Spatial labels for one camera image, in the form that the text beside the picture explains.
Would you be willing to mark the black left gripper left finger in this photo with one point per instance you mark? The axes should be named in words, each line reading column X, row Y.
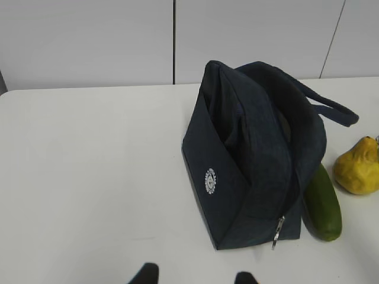
column 147, row 274

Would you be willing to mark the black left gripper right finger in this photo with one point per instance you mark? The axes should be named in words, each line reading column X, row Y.
column 245, row 278

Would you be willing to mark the green cucumber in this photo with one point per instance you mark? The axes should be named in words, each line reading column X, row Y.
column 321, row 210

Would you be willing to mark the navy blue lunch bag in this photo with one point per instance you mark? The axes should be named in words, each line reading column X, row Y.
column 255, row 139

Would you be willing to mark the yellow pear-shaped gourd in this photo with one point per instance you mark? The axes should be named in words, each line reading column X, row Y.
column 357, row 169

